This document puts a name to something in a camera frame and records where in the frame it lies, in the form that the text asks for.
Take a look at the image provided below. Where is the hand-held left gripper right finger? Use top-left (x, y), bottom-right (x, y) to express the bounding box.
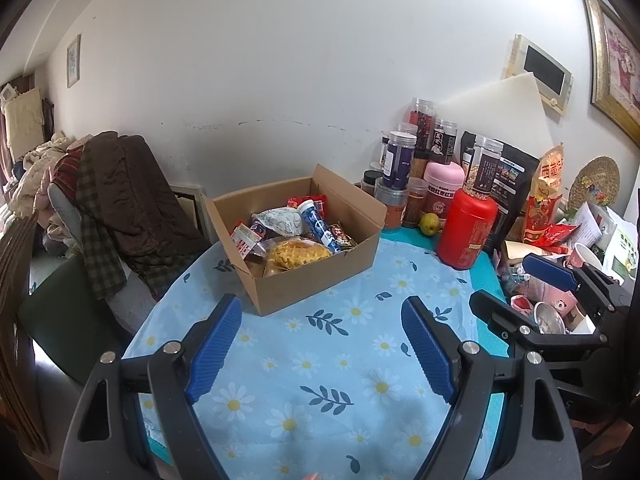
top-left (401, 296), bottom-right (583, 480)

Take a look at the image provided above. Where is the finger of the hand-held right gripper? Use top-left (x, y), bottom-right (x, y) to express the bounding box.
top-left (469, 290), bottom-right (609, 361)
top-left (522, 253), bottom-right (632, 319)

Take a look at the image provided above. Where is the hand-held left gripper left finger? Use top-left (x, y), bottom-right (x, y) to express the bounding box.
top-left (59, 294), bottom-right (244, 480)

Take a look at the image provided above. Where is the red white snack packet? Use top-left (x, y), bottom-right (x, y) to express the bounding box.
top-left (230, 223), bottom-right (266, 261)

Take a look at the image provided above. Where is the brown cardboard box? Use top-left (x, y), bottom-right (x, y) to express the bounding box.
top-left (204, 162), bottom-right (387, 317)

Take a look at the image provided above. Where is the clear bag of yellow crisps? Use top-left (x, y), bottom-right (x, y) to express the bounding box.
top-left (262, 237), bottom-right (333, 277)

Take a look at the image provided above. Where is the white printed snack packet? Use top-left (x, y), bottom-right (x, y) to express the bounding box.
top-left (252, 208), bottom-right (304, 238)

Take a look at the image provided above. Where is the blue tube with white cap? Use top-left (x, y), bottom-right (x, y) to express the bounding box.
top-left (297, 199), bottom-right (341, 253)

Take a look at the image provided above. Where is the large red snack packet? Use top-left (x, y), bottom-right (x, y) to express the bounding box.
top-left (286, 194), bottom-right (328, 213)

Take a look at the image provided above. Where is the red foil bag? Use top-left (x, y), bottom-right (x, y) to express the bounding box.
top-left (530, 222), bottom-right (581, 256)

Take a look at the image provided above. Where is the beige paper carton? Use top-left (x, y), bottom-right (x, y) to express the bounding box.
top-left (502, 240), bottom-right (548, 263)

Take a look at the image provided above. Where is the pink paper cup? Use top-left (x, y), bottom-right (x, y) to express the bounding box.
top-left (565, 242), bottom-right (603, 271)

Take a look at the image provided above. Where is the steel bowl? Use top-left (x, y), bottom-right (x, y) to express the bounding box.
top-left (532, 302), bottom-right (568, 336)

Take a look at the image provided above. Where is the white leaflet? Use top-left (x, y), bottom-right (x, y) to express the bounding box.
top-left (570, 202), bottom-right (606, 243)

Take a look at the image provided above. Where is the white green carton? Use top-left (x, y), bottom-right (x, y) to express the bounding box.
top-left (602, 220), bottom-right (640, 286)

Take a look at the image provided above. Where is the red gold snack bag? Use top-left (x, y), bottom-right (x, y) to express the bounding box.
top-left (522, 144), bottom-right (566, 246)

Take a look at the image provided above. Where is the red canister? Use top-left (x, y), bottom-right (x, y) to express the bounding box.
top-left (436, 187), bottom-right (499, 271)

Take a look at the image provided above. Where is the black pouch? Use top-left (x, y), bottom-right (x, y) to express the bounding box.
top-left (460, 131), bottom-right (541, 241)

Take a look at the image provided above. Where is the woven straw fan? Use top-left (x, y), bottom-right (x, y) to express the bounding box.
top-left (567, 156), bottom-right (621, 211)

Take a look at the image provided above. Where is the blue floral tablecloth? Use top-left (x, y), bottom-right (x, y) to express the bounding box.
top-left (122, 237), bottom-right (506, 480)

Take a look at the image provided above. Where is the teal table cover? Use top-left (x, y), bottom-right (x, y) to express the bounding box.
top-left (380, 227), bottom-right (508, 306)

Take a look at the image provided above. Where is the granola jar black label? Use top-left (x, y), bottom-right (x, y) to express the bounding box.
top-left (462, 136), bottom-right (505, 201)

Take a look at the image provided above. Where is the pink bottle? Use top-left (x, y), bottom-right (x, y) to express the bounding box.
top-left (424, 161), bottom-right (466, 221)

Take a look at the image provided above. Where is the brown spice jar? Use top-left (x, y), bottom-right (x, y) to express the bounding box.
top-left (404, 177), bottom-right (430, 228)

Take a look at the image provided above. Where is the golden red snack packet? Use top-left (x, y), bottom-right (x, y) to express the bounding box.
top-left (327, 222), bottom-right (358, 253)

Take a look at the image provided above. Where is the white framed board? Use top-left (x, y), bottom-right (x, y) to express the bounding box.
top-left (170, 184), bottom-right (208, 241)

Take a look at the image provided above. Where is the clear jar of red powder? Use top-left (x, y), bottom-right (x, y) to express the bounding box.
top-left (374, 177), bottom-right (411, 231)

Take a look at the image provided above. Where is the dark green chair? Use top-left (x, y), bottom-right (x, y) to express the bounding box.
top-left (19, 255), bottom-right (133, 386)

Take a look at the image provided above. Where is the green checked cloth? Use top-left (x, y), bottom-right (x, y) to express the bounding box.
top-left (75, 147), bottom-right (166, 301)

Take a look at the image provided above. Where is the dark label clear jar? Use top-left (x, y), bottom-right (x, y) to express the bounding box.
top-left (431, 119), bottom-right (460, 165)

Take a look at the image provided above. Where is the brown jacket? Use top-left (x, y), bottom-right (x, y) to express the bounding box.
top-left (82, 131), bottom-right (213, 301)

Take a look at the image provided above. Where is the white foam board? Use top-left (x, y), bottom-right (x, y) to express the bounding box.
top-left (435, 72), bottom-right (556, 148)

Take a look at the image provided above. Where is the black lid spice jar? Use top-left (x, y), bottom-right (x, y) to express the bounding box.
top-left (361, 170), bottom-right (385, 196)

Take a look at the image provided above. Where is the purple label jar white lid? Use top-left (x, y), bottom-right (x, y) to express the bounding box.
top-left (382, 131), bottom-right (418, 190)

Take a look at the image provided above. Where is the tall jar of red dates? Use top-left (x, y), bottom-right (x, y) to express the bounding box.
top-left (409, 97), bottom-right (435, 158)

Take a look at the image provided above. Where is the brown wooden furniture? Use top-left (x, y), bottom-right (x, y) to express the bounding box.
top-left (0, 215), bottom-right (51, 456)

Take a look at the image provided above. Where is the gold framed picture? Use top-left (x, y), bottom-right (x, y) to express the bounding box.
top-left (580, 0), bottom-right (640, 148)

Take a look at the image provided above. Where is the red striped cloth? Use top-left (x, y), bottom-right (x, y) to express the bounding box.
top-left (52, 147), bottom-right (86, 193)

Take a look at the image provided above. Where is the pile of cream clothes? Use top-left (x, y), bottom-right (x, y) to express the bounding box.
top-left (10, 130), bottom-right (96, 246)

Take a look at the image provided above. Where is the beige hanging cloth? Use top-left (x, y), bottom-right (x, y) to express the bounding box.
top-left (2, 85), bottom-right (46, 153)

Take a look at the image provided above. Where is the cream wall intercom panel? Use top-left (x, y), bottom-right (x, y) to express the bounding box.
top-left (502, 34), bottom-right (573, 116)

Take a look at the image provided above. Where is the small framed wall picture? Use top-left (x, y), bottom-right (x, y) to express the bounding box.
top-left (66, 34), bottom-right (82, 88)

